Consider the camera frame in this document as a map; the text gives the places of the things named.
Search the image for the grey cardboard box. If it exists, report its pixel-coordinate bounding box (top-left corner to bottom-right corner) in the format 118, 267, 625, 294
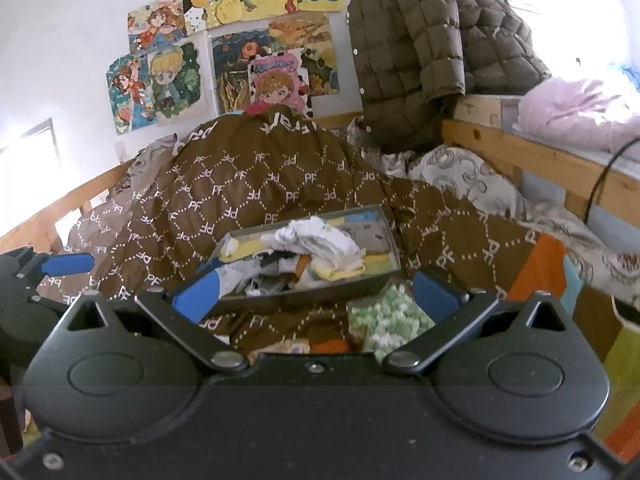
197, 203, 403, 313

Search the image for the light blue white cloth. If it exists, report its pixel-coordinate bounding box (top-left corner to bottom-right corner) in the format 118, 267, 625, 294
215, 264, 251, 296

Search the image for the grey printed cloth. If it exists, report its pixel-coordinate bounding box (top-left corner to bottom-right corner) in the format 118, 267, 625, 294
240, 274, 298, 297

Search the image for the white grey cloth bag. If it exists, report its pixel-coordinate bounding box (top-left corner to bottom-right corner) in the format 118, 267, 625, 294
272, 216, 362, 261

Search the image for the small pink figure poster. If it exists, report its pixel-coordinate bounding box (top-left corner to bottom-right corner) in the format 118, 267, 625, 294
245, 50, 313, 118

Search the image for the brown colourful patterned quilt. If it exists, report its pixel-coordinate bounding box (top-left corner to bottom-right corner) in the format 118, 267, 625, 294
37, 105, 640, 461

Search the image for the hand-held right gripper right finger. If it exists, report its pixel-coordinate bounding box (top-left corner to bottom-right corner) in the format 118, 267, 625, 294
381, 269, 568, 373

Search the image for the grey swirl patterned blanket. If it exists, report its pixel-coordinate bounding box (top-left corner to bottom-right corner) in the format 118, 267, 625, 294
347, 117, 640, 306

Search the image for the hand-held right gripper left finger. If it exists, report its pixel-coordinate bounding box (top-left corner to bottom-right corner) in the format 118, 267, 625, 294
64, 269, 249, 372

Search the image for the lilac blanket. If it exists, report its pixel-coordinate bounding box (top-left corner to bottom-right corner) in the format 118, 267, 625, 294
512, 77, 640, 153

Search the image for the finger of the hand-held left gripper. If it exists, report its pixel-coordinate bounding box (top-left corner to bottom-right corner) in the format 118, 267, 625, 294
12, 249, 96, 281
0, 285, 66, 321

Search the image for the red-haired figure blue poster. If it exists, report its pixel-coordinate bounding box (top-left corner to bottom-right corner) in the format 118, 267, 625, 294
106, 55, 156, 136

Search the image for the olive puffer jacket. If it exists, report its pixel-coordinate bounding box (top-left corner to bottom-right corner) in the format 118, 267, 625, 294
347, 0, 553, 153

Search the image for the blond figure green poster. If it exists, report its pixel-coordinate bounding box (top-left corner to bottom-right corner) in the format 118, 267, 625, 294
147, 40, 203, 123

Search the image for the window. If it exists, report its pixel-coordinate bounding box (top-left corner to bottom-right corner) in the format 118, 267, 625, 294
0, 117, 61, 176

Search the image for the black cable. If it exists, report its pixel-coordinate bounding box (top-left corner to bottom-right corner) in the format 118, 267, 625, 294
585, 137, 640, 223

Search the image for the orange dark blue poster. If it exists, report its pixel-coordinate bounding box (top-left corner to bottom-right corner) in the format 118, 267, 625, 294
210, 12, 341, 116

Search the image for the orange figure wall poster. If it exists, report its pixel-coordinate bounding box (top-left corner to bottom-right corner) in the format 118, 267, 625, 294
127, 0, 188, 53

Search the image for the green white fuzzy cloth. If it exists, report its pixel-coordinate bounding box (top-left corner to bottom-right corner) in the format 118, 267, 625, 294
347, 285, 436, 356

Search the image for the wooden bed frame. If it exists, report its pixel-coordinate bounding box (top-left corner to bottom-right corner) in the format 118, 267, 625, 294
0, 95, 640, 256

